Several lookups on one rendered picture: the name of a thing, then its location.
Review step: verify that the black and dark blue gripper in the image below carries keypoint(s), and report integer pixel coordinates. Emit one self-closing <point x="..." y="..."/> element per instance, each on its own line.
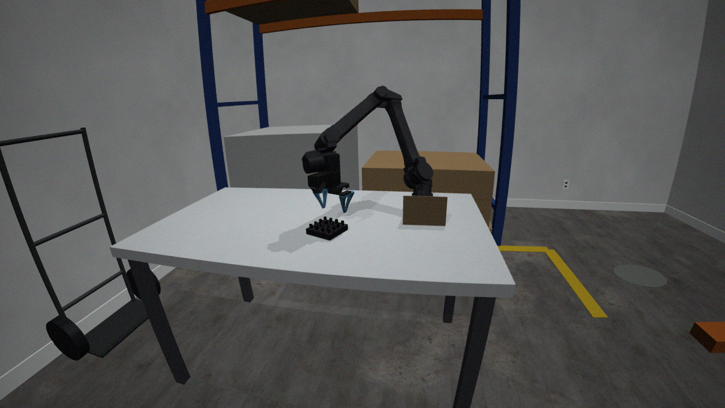
<point x="338" y="191"/>

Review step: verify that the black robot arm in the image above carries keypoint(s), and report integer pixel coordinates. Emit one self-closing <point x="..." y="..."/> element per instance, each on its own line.
<point x="418" y="171"/>

